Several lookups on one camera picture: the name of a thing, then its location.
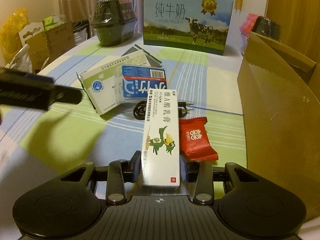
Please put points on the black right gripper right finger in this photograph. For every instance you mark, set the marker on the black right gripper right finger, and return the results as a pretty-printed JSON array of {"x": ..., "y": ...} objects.
[{"x": 186, "y": 169}]

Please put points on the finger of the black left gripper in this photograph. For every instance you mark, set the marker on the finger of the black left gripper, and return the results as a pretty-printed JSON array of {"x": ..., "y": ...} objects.
[{"x": 62, "y": 96}]

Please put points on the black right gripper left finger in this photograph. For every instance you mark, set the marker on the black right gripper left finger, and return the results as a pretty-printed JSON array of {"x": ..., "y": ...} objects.
[{"x": 134, "y": 166}]

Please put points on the red candy packet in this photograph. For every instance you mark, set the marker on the red candy packet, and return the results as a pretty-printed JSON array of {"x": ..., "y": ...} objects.
[{"x": 194, "y": 142}]

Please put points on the white ointment box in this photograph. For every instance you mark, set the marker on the white ointment box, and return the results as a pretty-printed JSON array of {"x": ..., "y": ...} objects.
[{"x": 160, "y": 157}]

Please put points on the silver green foil pouch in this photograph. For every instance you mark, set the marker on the silver green foil pouch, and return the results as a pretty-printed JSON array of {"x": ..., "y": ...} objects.
[{"x": 98, "y": 83}]

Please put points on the blue blister pack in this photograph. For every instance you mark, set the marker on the blue blister pack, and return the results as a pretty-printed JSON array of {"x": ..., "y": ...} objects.
[{"x": 131, "y": 83}]

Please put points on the silver crumpled bag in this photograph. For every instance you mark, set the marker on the silver crumpled bag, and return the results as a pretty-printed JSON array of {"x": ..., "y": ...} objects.
[{"x": 21, "y": 61}]

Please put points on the checked tablecloth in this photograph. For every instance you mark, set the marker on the checked tablecloth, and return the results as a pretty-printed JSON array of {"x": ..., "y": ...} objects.
[{"x": 36, "y": 146}]

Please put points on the yellow plastic bag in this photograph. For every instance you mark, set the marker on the yellow plastic bag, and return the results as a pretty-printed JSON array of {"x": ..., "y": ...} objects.
[{"x": 10, "y": 40}]

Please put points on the dark wrapped bowl left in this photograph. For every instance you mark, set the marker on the dark wrapped bowl left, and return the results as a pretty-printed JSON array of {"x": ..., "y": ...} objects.
[{"x": 113, "y": 21}]

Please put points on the dark wrapped bowl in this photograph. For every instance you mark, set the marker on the dark wrapped bowl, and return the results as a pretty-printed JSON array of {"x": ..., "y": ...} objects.
[
  {"x": 268, "y": 28},
  {"x": 113, "y": 21}
]

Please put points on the brown cardboard box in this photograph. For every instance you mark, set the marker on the brown cardboard box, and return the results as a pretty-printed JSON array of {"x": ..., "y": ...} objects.
[{"x": 279, "y": 91}]

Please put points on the blue milk carton box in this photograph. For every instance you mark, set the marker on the blue milk carton box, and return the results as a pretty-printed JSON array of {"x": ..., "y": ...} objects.
[{"x": 200, "y": 25}]

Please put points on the red box behind bowl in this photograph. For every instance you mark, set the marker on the red box behind bowl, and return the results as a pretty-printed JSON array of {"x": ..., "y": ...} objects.
[{"x": 248, "y": 24}]

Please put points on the dark wrapped bowl right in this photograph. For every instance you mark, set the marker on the dark wrapped bowl right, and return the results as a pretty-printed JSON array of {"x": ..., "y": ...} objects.
[{"x": 268, "y": 28}]

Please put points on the wooden door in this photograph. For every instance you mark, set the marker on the wooden door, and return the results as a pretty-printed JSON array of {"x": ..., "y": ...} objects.
[{"x": 299, "y": 22}]

